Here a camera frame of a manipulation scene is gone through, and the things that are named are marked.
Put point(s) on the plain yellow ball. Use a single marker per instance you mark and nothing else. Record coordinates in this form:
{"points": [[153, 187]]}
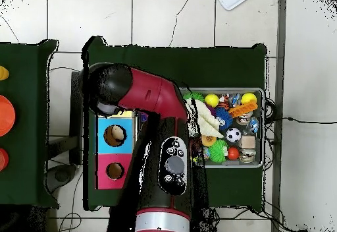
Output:
{"points": [[212, 100]]}

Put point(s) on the red plastic dish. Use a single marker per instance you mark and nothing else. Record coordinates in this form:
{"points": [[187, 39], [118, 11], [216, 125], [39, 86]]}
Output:
{"points": [[3, 159]]}

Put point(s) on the wooden box with three holes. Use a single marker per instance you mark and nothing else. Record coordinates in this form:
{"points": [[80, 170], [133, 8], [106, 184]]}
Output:
{"points": [[102, 147]]}

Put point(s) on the orange plastic bowl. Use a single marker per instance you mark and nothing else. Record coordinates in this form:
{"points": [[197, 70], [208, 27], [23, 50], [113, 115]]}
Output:
{"points": [[6, 116]]}

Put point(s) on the yellow plastic toy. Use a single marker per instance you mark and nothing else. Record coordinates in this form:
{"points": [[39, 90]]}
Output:
{"points": [[3, 73]]}

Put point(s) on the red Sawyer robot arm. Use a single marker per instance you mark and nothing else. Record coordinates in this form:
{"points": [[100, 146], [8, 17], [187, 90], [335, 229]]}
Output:
{"points": [[152, 95]]}

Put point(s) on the cream waffle cloth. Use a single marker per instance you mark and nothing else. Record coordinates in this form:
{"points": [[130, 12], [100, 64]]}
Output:
{"points": [[208, 118]]}

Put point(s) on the neighbouring green cloth table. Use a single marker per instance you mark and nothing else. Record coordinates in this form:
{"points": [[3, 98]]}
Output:
{"points": [[31, 124]]}

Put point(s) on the blue spiky ball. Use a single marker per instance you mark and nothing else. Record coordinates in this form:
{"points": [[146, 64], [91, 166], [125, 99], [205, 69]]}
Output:
{"points": [[223, 118]]}

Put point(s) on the yellow smiley ball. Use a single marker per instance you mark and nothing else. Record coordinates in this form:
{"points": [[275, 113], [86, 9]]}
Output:
{"points": [[248, 98]]}

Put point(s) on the orange toy brick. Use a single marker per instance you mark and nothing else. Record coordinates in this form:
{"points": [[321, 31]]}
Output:
{"points": [[242, 108]]}

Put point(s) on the plain orange ball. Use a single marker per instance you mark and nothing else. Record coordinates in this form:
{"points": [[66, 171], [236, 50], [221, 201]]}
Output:
{"points": [[233, 153]]}

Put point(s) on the wooden cube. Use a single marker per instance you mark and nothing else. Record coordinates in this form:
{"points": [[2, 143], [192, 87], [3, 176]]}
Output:
{"points": [[247, 141]]}

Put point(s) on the dark green table cloth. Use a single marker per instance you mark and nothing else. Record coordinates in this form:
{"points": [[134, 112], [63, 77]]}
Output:
{"points": [[210, 66]]}

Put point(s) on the green spiky ball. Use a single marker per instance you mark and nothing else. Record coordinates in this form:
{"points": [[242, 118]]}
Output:
{"points": [[196, 96], [218, 150]]}

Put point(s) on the white tray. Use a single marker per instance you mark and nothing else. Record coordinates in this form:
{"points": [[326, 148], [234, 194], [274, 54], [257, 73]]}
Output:
{"points": [[231, 2]]}

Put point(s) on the black and white soccer ball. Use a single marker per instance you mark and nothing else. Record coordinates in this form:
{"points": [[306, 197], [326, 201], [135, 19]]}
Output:
{"points": [[233, 135]]}

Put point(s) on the silver mesh bin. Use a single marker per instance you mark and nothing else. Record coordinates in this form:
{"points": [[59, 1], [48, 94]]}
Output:
{"points": [[259, 137]]}

